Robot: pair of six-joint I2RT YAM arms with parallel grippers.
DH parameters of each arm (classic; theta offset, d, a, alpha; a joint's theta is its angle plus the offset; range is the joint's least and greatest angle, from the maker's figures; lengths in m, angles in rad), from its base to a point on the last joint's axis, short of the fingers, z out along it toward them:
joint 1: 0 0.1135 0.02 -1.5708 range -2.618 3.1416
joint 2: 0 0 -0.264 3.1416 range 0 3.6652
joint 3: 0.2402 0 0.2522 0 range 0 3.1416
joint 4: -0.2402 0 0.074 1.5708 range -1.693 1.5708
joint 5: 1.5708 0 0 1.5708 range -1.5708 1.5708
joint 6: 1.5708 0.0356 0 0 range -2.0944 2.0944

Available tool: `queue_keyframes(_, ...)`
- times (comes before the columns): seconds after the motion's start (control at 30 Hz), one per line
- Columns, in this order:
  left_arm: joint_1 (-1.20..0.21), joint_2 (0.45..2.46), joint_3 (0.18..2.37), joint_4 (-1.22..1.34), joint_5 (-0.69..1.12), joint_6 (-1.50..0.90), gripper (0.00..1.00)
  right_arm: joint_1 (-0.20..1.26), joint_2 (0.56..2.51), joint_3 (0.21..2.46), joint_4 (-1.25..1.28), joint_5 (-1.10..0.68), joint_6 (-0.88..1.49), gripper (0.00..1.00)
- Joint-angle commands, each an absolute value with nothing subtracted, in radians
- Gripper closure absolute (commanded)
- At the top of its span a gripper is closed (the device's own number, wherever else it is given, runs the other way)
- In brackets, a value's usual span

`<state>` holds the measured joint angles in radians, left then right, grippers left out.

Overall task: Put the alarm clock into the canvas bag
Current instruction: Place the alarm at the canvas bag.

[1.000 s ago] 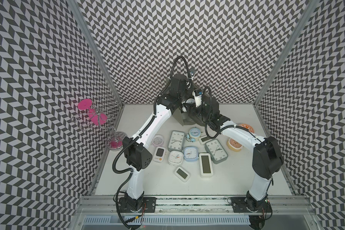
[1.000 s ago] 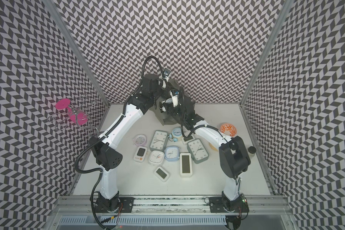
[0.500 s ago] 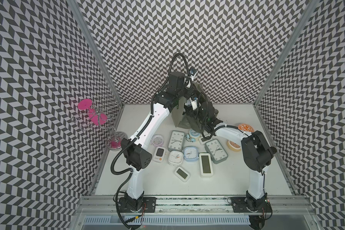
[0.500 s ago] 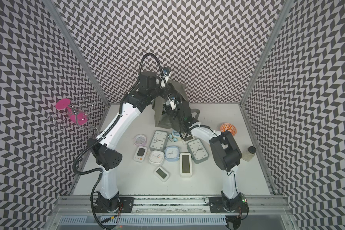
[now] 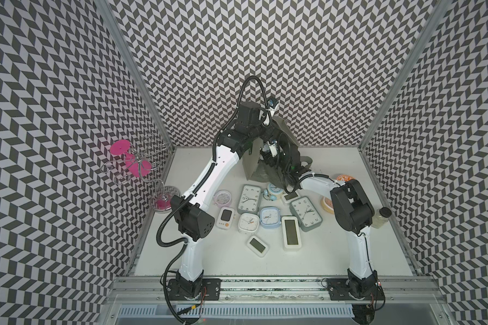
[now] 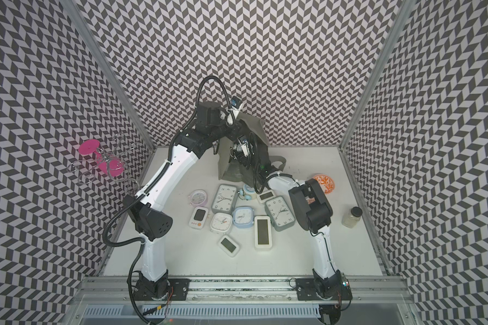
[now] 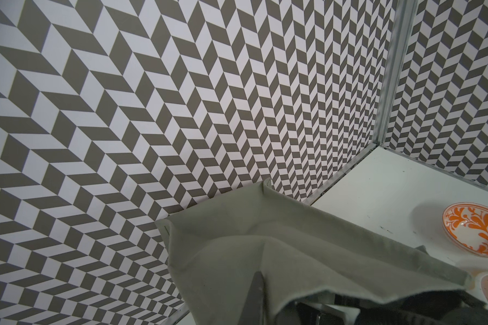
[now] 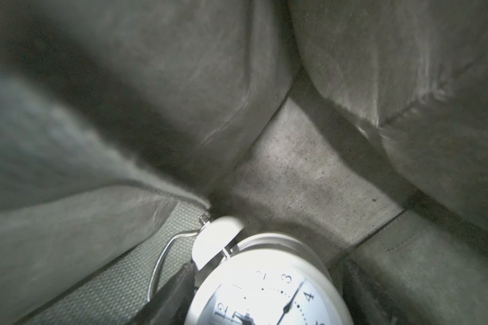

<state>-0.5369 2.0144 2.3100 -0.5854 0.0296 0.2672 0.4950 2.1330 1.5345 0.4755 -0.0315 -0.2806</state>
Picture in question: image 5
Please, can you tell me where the green canvas bag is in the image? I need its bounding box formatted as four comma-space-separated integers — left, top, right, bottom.
242, 117, 313, 187

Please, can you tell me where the blue twin-bell alarm clock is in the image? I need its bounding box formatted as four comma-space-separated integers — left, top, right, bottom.
262, 183, 284, 201

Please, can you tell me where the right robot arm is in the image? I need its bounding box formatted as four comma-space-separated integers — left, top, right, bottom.
261, 140, 382, 300

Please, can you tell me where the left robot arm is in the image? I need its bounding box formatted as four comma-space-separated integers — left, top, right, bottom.
156, 76, 276, 298

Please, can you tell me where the small white digital clock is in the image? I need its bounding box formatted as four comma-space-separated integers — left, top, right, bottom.
281, 191, 300, 205

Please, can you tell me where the green rectangular analog clock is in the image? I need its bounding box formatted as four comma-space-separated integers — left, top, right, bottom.
237, 184, 262, 214

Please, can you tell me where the blue square alarm clock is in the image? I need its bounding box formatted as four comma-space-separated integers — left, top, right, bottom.
260, 207, 281, 229

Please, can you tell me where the orange round clock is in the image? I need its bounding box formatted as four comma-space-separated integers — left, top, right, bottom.
321, 196, 334, 214

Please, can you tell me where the large green analog clock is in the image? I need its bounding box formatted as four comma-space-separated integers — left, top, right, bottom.
290, 196, 323, 232

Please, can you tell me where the pink round alarm clock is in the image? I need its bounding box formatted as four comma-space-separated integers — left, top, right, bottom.
214, 190, 233, 208

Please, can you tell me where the white square analog clock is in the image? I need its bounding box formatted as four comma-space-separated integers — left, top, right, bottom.
238, 213, 260, 235

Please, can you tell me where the tall white digital clock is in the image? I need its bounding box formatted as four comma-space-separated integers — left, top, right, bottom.
281, 216, 302, 251

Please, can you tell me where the white tilted digital clock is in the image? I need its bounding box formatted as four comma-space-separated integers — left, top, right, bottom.
246, 235, 269, 257

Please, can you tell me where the orange patterned bowl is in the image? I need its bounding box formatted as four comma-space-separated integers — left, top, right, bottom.
335, 174, 354, 182

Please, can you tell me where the white timer with orange buttons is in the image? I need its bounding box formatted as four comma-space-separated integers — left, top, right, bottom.
216, 207, 235, 230

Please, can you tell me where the jar with black lid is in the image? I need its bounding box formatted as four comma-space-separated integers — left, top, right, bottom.
371, 207, 393, 229

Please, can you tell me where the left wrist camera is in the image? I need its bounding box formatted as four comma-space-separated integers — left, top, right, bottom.
267, 97, 279, 115

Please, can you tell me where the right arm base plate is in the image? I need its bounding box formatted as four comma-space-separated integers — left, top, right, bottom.
324, 278, 386, 303

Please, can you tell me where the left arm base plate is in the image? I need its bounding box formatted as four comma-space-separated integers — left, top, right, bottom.
165, 276, 222, 301

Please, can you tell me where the aluminium front rail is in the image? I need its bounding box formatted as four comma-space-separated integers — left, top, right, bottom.
104, 276, 446, 304

